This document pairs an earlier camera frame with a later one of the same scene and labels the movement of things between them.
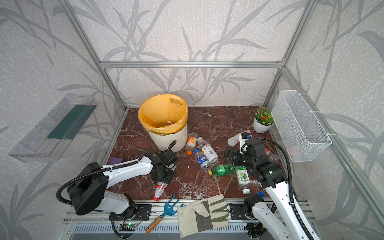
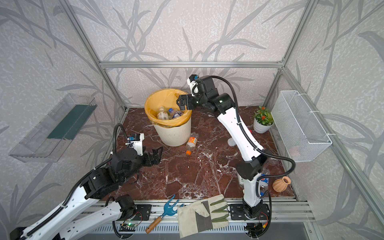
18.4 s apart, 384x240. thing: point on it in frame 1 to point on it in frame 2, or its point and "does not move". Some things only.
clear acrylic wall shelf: x=49 y=139 does not move
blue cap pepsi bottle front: x=261 y=189 does not move
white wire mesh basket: x=299 y=134 does not move
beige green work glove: x=203 y=216 does not move
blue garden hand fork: x=169 y=210 does not move
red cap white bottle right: x=235 y=139 does not move
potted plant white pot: x=263 y=120 does not move
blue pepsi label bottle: x=202 y=160 to x=175 y=113
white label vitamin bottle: x=207 y=150 to x=162 y=115
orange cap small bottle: x=191 y=143 does not move
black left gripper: x=169 y=178 to x=156 y=159
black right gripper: x=236 y=153 to x=186 y=97
